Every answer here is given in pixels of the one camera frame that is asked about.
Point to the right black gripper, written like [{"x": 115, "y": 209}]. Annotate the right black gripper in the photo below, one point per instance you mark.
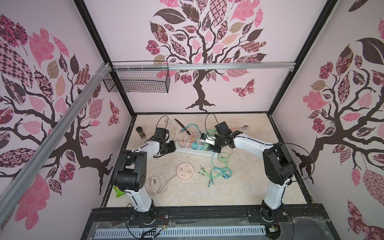
[{"x": 216, "y": 144}]

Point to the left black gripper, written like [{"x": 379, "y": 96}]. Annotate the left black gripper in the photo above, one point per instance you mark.
[{"x": 172, "y": 148}]

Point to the pink charger plug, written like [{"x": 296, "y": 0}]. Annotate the pink charger plug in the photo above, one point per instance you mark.
[{"x": 182, "y": 144}]

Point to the teal charger plug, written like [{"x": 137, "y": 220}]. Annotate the teal charger plug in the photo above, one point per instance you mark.
[{"x": 194, "y": 146}]

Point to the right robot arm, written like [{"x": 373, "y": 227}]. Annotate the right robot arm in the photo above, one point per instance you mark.
[{"x": 278, "y": 162}]

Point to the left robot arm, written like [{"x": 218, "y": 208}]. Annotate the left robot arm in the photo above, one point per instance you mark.
[{"x": 131, "y": 168}]

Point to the white multicolour power strip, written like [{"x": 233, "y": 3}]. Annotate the white multicolour power strip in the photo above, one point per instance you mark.
[{"x": 200, "y": 152}]

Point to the round pink power strip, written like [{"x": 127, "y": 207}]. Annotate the round pink power strip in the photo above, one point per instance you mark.
[{"x": 185, "y": 171}]

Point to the black knife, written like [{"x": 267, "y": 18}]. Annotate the black knife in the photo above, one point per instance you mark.
[{"x": 183, "y": 127}]

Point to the black cap spice bottle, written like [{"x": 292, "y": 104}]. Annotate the black cap spice bottle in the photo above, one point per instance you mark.
[{"x": 141, "y": 132}]

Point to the green packet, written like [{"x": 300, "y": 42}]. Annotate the green packet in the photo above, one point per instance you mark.
[{"x": 118, "y": 192}]

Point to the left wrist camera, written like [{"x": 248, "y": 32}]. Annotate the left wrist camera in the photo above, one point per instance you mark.
[{"x": 161, "y": 134}]

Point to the pink handled spoon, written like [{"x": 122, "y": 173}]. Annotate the pink handled spoon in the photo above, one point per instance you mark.
[{"x": 245, "y": 127}]

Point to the wire mesh basket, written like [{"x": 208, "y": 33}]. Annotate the wire mesh basket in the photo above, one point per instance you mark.
[{"x": 138, "y": 77}]

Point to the white vented cable duct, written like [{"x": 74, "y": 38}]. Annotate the white vented cable duct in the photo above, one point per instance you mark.
[{"x": 179, "y": 232}]

